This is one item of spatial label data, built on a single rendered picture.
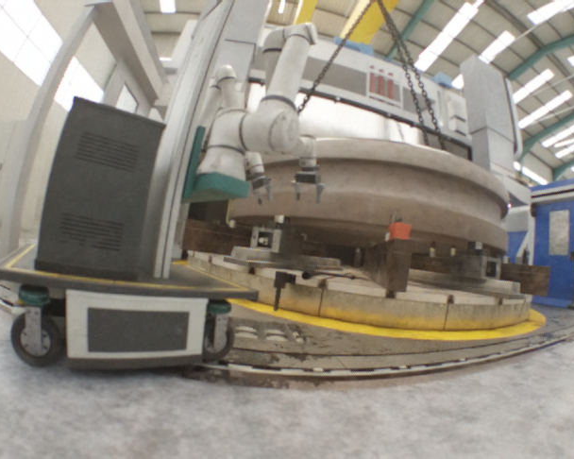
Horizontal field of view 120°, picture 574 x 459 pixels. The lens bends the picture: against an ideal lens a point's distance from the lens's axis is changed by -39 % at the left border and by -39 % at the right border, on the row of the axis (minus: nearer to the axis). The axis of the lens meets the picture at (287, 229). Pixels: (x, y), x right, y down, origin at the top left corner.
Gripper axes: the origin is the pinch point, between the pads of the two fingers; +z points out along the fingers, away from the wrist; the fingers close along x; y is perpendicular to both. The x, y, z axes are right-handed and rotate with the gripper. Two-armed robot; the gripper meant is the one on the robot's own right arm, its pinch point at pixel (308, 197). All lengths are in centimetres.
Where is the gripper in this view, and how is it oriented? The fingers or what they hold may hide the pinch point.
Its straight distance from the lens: 146.3
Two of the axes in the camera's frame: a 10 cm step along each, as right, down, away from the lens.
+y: -6.3, 2.6, -7.4
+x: 7.8, 1.9, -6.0
